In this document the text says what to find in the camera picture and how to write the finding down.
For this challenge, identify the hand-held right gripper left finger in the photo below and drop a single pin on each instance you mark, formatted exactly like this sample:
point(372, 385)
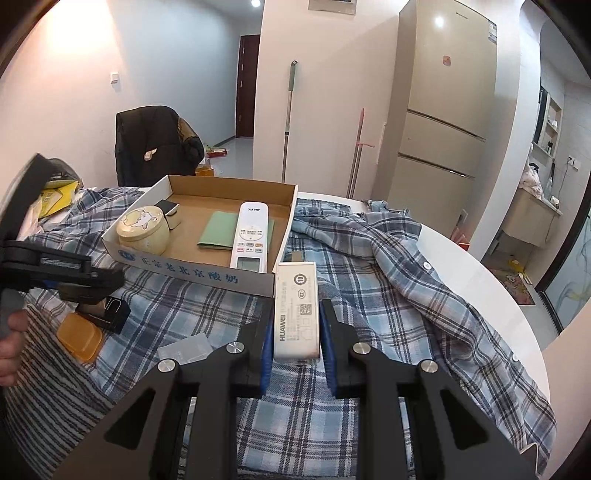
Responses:
point(266, 369)

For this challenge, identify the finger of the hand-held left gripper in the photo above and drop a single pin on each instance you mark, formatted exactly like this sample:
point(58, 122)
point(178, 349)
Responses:
point(101, 279)
point(46, 259)

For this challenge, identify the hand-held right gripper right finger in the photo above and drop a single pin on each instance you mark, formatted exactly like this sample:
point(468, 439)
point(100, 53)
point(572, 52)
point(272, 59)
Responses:
point(328, 360)

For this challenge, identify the black square display box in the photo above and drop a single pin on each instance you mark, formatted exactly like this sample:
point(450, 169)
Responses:
point(108, 316)

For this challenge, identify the white router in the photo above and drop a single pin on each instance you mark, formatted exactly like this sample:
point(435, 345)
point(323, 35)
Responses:
point(298, 314)

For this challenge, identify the orange plastic case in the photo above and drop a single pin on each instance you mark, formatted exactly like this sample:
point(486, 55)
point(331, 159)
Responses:
point(81, 339)

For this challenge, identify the yellow round cartoon tin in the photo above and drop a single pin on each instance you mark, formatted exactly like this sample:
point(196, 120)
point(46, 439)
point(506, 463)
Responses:
point(141, 228)

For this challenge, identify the small black box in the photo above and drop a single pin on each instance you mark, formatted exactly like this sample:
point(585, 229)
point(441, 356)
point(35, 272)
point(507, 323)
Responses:
point(168, 212)

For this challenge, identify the green card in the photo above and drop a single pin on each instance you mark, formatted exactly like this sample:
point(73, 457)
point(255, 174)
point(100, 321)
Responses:
point(217, 230)

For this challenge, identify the white remote control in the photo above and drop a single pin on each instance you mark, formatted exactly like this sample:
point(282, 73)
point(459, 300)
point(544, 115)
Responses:
point(249, 235)

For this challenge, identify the cardboard box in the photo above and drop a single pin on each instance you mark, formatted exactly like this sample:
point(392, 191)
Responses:
point(207, 189)

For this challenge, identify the person's left hand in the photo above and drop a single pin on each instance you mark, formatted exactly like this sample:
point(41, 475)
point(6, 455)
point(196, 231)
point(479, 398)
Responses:
point(13, 344)

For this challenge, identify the clear plastic bag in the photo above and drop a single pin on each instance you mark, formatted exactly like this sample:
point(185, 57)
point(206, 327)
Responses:
point(30, 221)
point(184, 350)

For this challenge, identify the yellow paper folder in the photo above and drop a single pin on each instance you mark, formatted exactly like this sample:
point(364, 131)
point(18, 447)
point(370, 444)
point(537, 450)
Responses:
point(57, 198)

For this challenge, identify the grey bag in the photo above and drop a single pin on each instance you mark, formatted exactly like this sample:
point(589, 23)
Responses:
point(64, 170)

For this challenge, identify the blue plaid shirt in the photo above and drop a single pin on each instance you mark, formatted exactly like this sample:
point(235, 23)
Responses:
point(369, 277)

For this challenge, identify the grey striped cloth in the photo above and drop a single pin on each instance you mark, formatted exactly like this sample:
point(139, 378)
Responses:
point(46, 397)

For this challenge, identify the black jacket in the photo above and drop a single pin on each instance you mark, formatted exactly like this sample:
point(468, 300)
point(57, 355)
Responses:
point(147, 143)

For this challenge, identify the small orange carton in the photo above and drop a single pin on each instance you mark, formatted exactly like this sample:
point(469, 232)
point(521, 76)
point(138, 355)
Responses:
point(205, 170)

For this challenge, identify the brown cloth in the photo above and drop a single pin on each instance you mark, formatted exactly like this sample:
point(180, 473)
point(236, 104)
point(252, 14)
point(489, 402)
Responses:
point(189, 136)

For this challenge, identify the red floor items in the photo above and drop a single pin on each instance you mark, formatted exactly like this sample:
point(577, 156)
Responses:
point(461, 233)

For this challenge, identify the patterned floor mat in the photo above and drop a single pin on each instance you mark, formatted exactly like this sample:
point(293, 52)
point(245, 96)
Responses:
point(513, 284)

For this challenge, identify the pink broom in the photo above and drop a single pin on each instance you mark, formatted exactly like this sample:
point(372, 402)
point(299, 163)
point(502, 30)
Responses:
point(358, 152)

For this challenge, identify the dark brown door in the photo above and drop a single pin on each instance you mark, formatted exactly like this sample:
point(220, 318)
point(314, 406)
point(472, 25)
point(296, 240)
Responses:
point(248, 87)

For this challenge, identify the beige vanity cabinet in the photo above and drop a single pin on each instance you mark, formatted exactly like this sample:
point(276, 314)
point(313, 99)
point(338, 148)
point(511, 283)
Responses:
point(528, 221)

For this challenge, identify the frosted glass patterned door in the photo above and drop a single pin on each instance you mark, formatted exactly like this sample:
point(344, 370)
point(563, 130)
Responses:
point(570, 277)

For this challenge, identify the pale pink bag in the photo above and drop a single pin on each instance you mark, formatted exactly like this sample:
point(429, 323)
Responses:
point(531, 181)

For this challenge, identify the beige refrigerator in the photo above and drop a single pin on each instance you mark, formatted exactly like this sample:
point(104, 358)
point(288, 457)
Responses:
point(443, 115)

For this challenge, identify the bathroom mirror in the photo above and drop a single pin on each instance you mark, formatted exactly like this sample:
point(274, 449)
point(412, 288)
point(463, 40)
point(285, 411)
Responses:
point(541, 117)

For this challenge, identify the electrical panel box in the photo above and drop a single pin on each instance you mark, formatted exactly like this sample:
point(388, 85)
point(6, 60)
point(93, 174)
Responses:
point(332, 4)

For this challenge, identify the wall niche shelf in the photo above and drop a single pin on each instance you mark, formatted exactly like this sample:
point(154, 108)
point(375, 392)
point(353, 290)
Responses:
point(553, 127)

